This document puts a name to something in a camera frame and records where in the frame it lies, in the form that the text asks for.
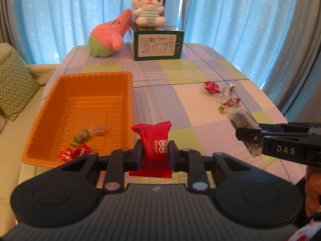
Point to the clear dark snack stick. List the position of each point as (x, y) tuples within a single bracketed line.
[(238, 117)]

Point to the blue curtain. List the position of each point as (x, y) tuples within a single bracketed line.
[(248, 33)]

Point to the cream sofa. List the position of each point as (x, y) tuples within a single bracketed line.
[(14, 135)]

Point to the brown clear candy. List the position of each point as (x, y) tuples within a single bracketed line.
[(98, 130)]

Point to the green zigzag cushion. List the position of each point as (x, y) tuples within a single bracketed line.
[(17, 85)]

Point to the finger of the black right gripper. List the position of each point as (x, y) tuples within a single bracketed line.
[(250, 134), (271, 127)]

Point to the green dark snack wrapper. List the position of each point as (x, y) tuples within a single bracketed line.
[(225, 95)]

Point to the green box with label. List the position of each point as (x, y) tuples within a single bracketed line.
[(156, 43)]

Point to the grey curtain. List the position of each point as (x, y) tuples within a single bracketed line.
[(294, 83)]

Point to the green wrapped candy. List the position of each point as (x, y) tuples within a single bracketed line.
[(82, 136)]

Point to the right hand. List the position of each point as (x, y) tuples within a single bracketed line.
[(312, 190)]

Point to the yellow green candy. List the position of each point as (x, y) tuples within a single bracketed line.
[(223, 110)]

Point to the orange plastic tray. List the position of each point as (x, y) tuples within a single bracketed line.
[(76, 102)]

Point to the small red foil candy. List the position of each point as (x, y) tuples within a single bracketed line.
[(233, 102)]

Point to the red twisted candy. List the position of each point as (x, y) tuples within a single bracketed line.
[(212, 87)]

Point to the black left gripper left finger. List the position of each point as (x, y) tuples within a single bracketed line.
[(117, 164)]

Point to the red candy with white text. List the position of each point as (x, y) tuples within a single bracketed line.
[(73, 152)]

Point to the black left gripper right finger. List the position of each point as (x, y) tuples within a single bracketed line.
[(193, 163)]

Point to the pink green star plush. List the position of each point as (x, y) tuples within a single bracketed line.
[(107, 38)]

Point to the white bunny plush toy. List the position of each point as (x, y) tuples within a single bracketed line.
[(149, 5)]

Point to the red snack packet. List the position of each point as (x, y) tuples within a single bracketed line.
[(154, 139)]

